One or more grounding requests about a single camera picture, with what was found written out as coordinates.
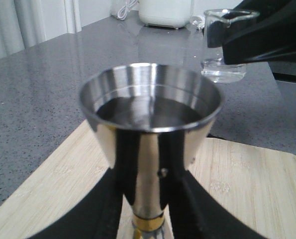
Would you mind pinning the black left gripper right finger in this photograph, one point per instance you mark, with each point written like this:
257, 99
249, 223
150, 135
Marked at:
195, 214

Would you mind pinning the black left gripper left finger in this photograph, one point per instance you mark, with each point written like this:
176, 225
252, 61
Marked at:
96, 216

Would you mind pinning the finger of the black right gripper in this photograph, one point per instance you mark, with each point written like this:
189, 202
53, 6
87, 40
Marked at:
271, 38
215, 34

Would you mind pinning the clear glass beaker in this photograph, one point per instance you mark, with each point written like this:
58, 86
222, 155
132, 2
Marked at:
212, 60

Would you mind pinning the steel double jigger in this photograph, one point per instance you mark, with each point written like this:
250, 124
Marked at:
149, 120

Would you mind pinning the white kitchen appliance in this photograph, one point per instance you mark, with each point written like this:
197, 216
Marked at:
166, 13

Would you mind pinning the light wooden cutting board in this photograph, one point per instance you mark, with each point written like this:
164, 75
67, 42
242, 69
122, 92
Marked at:
257, 185

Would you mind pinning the grey pleated curtain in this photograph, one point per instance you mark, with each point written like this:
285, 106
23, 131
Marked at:
25, 23

